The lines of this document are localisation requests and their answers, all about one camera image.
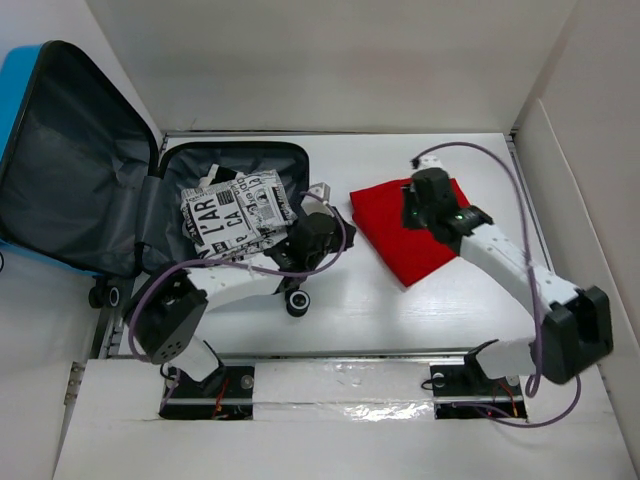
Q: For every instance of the wrist white camera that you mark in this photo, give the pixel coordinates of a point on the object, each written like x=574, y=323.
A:
x=426, y=161
x=316, y=199

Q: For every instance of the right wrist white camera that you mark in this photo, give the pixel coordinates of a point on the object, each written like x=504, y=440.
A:
x=426, y=161

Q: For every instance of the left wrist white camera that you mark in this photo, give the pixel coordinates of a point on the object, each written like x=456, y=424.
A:
x=316, y=199

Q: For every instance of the newspaper print garment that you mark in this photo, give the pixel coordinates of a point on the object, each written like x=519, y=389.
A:
x=239, y=219

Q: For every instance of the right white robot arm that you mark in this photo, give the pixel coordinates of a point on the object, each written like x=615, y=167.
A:
x=572, y=326

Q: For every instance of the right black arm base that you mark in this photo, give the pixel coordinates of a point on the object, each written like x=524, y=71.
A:
x=458, y=395

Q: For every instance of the black and white striped garment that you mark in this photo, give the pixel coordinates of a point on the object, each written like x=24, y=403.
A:
x=218, y=174

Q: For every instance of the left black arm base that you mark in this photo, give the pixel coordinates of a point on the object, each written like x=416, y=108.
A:
x=226, y=395

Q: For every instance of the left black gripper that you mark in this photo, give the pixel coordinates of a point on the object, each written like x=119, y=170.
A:
x=338, y=232

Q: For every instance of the red polo shirt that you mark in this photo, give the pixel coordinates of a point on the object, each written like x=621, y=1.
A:
x=410, y=255

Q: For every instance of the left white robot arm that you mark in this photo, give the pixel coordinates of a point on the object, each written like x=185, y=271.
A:
x=164, y=315

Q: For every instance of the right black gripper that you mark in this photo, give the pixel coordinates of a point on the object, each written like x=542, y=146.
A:
x=408, y=196

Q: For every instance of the blue hard-shell suitcase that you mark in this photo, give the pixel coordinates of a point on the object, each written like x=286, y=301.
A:
x=83, y=181

